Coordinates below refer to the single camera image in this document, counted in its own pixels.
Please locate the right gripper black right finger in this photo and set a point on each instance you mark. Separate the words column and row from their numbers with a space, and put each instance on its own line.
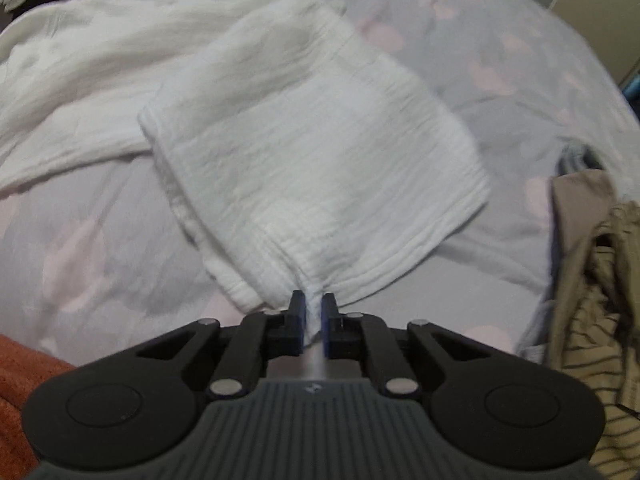
column 410, row 362

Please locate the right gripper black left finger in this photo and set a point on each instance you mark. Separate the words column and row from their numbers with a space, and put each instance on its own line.
column 227, row 361

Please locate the white crinkled gauze garment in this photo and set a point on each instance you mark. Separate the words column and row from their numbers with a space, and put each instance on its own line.
column 295, row 154

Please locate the orange towel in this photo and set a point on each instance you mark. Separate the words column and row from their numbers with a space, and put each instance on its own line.
column 21, row 371

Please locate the tan striped knit garment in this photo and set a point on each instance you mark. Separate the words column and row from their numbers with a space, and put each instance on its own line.
column 594, row 334

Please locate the beige taupe cloth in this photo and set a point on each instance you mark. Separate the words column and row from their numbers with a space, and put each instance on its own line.
column 580, row 201

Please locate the grey sock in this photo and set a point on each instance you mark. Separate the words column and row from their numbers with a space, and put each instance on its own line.
column 576, row 157

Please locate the cream door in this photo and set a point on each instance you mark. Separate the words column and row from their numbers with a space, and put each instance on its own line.
column 611, row 28

